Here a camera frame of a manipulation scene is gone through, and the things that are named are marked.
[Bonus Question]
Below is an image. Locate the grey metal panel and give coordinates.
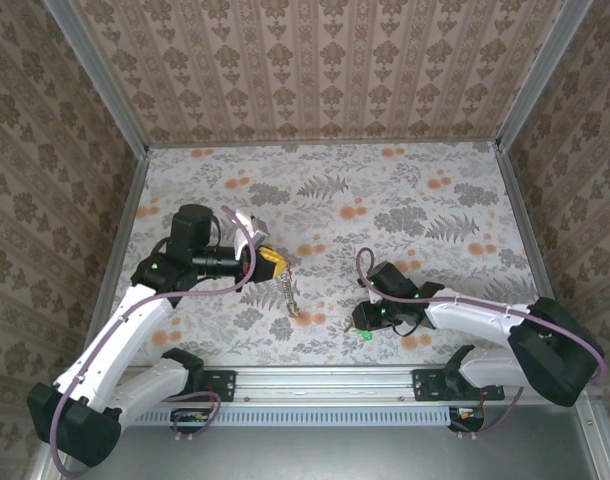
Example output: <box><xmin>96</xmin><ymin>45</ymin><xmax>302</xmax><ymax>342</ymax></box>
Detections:
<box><xmin>59</xmin><ymin>424</ymin><xmax>601</xmax><ymax>480</ymax></box>

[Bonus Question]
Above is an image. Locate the aluminium frame post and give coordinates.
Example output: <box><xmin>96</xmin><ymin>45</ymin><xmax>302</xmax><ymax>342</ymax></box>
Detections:
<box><xmin>494</xmin><ymin>0</ymin><xmax>596</xmax><ymax>149</ymax></box>
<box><xmin>42</xmin><ymin>0</ymin><xmax>151</xmax><ymax>154</ymax></box>

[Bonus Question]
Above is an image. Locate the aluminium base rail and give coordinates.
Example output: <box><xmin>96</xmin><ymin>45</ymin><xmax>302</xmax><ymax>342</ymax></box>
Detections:
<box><xmin>119</xmin><ymin>366</ymin><xmax>506</xmax><ymax>405</ymax></box>

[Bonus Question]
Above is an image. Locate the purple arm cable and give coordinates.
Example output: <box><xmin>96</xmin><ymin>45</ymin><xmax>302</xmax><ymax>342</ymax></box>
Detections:
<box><xmin>354</xmin><ymin>247</ymin><xmax>607</xmax><ymax>441</ymax></box>
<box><xmin>49</xmin><ymin>204</ymin><xmax>259</xmax><ymax>476</ymax></box>

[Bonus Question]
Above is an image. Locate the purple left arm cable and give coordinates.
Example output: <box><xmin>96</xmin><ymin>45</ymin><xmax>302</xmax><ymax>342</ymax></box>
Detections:
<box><xmin>49</xmin><ymin>204</ymin><xmax>259</xmax><ymax>476</ymax></box>

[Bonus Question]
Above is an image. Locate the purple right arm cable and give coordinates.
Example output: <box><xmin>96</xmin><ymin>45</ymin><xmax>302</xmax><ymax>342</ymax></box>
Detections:
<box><xmin>354</xmin><ymin>247</ymin><xmax>607</xmax><ymax>441</ymax></box>

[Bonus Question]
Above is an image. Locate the aluminium side rail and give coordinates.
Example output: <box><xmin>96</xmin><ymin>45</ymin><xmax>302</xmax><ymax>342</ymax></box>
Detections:
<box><xmin>494</xmin><ymin>142</ymin><xmax>556</xmax><ymax>301</ymax></box>
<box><xmin>97</xmin><ymin>147</ymin><xmax>151</xmax><ymax>321</ymax></box>

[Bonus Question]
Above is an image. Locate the white slotted cable duct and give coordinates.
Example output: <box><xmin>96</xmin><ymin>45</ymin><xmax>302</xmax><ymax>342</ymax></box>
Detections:
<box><xmin>119</xmin><ymin>405</ymin><xmax>454</xmax><ymax>427</ymax></box>

